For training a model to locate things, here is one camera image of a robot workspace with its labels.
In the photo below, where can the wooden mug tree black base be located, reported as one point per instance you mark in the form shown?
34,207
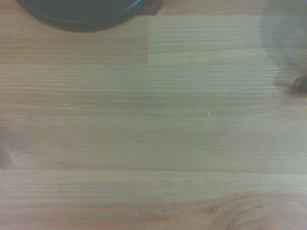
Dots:
79,14

